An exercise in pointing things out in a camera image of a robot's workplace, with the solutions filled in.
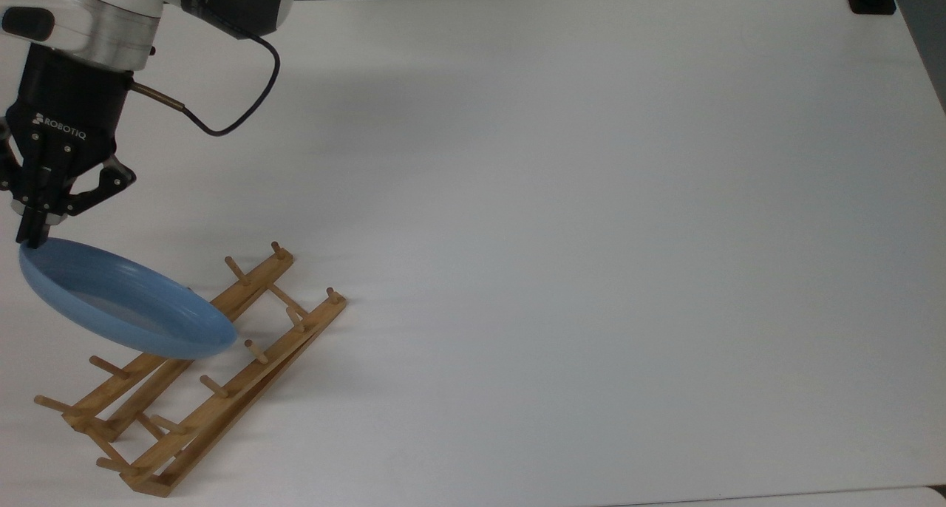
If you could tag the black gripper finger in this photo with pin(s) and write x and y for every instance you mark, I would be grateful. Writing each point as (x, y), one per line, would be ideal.
(24, 230)
(111, 178)

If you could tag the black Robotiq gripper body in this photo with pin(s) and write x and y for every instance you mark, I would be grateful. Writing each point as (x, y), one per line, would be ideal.
(70, 115)

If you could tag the blue plastic plate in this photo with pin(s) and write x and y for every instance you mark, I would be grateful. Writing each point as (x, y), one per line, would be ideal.
(126, 300)

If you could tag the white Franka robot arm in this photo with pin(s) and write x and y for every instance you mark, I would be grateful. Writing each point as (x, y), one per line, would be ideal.
(111, 19)

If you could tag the wooden plate rack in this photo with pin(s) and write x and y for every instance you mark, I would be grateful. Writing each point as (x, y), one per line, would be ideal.
(151, 483)

